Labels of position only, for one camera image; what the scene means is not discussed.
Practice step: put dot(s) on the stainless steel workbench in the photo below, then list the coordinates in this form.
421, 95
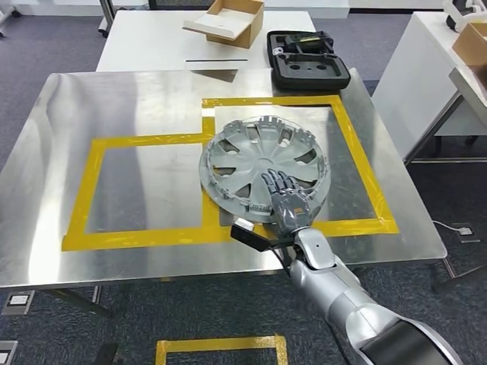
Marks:
133, 100

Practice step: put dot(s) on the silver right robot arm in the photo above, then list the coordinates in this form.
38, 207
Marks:
342, 292

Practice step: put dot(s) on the white table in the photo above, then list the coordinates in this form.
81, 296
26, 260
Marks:
152, 40

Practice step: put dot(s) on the grey plastic wheel hubcap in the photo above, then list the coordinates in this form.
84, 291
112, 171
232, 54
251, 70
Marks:
258, 161

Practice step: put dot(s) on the steel frame table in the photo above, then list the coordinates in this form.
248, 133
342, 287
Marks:
468, 83

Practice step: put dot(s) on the small cardboard box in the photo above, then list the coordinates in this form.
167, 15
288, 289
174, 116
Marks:
470, 45

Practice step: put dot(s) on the black plastic case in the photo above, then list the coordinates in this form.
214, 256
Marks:
308, 63

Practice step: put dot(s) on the steel floor socket box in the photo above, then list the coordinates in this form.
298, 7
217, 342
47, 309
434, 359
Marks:
466, 232
7, 352
16, 302

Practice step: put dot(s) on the white and black device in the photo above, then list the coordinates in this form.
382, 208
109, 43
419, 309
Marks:
460, 12

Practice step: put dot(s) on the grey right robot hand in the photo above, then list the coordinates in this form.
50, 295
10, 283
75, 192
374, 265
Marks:
291, 209

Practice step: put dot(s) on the open cardboard box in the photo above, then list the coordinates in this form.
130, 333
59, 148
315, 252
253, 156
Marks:
251, 27

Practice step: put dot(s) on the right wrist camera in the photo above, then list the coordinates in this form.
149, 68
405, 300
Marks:
251, 236

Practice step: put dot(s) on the white foam sheet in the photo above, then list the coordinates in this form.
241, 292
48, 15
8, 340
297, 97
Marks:
220, 25

